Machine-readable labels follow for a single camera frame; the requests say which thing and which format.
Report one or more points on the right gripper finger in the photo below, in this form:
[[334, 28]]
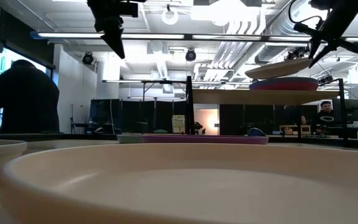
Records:
[[315, 45], [326, 51]]

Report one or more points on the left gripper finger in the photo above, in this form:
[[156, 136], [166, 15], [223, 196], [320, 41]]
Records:
[[115, 42]]

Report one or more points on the cream round plate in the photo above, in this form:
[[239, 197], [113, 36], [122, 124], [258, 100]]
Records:
[[73, 143], [275, 70]]

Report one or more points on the red round plate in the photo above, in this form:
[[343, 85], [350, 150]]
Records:
[[291, 87]]

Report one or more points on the pale teal round plate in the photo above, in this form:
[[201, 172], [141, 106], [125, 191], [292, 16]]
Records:
[[129, 138]]

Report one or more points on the purple round plate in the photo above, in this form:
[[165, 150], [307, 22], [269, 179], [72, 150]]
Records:
[[204, 139]]

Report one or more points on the black ceiling spotlight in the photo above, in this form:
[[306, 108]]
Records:
[[190, 55], [88, 58]]

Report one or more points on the long LED light bar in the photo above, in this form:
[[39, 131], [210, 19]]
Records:
[[148, 36]]

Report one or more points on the black computer monitor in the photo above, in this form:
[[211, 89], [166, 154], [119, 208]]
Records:
[[353, 110]]

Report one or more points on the person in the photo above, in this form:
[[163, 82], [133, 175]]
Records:
[[325, 119], [23, 99]]

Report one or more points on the black partition panel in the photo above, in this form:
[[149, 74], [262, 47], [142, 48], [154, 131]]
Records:
[[126, 115], [235, 119]]

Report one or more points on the black dish rack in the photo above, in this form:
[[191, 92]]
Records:
[[259, 97]]

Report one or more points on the wooden crate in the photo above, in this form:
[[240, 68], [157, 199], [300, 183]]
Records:
[[294, 129]]

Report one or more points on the paper poster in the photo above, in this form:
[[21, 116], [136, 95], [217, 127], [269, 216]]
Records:
[[178, 124]]

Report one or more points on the blue rounded object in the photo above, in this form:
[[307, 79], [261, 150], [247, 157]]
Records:
[[256, 132]]

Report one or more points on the pale peach round plate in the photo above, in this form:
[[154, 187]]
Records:
[[197, 186]]

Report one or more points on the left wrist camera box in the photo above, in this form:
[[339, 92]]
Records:
[[129, 9]]

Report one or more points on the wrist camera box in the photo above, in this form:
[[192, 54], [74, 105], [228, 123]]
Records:
[[319, 4], [129, 9]]

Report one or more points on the black ceiling camera mount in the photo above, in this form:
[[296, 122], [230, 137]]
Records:
[[325, 80], [294, 54]]

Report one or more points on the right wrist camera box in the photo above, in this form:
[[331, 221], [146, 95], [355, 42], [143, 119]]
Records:
[[319, 4]]

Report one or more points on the silver ventilation duct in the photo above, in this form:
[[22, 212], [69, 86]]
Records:
[[278, 25]]

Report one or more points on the black background rig frame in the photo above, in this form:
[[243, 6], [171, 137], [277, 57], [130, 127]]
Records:
[[154, 81]]

